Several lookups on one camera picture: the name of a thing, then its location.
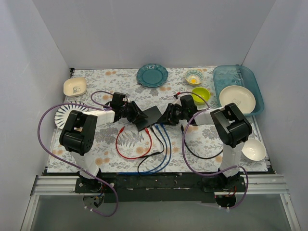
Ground teal plastic tray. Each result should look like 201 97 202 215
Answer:
213 65 264 116

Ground aluminium frame rail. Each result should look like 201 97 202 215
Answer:
21 173 300 231

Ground cream round plate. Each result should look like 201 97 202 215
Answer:
219 85 256 114

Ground teal scalloped plate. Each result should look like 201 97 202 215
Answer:
136 64 168 88

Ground patterned small bowl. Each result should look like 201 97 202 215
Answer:
185 69 204 86

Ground cream square bowl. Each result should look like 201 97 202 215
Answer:
63 77 87 97

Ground lime green bowl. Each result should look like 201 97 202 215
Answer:
192 87 211 105

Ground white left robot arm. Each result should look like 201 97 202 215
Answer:
59 92 148 193

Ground blue striped white plate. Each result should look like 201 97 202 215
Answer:
54 101 89 129

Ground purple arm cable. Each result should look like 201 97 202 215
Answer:
38 90 120 217
173 91 250 209

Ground black network switch box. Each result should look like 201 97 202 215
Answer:
136 106 162 131

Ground black power cable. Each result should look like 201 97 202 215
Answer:
180 124 226 159

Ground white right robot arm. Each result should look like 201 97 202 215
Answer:
158 95 252 191

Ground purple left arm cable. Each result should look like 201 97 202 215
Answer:
38 90 120 217

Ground red ethernet cable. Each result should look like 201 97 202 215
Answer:
115 127 153 159

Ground black ethernet cable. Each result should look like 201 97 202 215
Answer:
137 127 166 174

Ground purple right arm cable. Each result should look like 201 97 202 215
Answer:
173 91 250 209

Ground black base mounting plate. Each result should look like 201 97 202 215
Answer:
74 172 245 202

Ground white bowl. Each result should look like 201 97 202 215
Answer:
242 138 266 162

